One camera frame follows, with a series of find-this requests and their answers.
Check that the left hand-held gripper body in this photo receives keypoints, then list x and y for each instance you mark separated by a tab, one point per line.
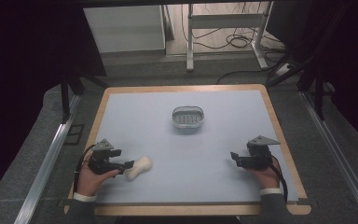
101	163

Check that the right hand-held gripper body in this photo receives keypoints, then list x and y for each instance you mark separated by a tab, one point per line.
258	158

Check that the white bone-shaped toy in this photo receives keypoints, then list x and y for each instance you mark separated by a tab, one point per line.
138	168

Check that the small grey basket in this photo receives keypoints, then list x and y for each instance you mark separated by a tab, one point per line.
188	118

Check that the person's left hand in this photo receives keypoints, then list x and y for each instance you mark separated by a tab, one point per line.
88	182

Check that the person's right hand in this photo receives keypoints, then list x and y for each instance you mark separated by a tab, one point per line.
270	179

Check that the dark square floor plate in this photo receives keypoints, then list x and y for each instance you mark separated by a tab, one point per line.
74	134

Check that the light blue table mat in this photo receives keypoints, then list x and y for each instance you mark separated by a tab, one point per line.
186	155

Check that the wooden table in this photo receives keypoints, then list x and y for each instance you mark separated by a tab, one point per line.
183	210

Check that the black metal stand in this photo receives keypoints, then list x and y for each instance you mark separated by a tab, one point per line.
66	96
318	90

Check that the white power strip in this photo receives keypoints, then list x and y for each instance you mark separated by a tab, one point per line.
282	70

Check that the white cabinet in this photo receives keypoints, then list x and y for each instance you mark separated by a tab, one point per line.
124	29

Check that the dark curtain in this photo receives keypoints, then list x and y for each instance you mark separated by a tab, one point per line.
354	62
21	62

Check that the aluminium rail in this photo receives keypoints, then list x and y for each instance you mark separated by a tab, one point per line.
48	155
338	155

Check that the white metal desk frame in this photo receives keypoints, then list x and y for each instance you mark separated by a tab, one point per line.
227	20

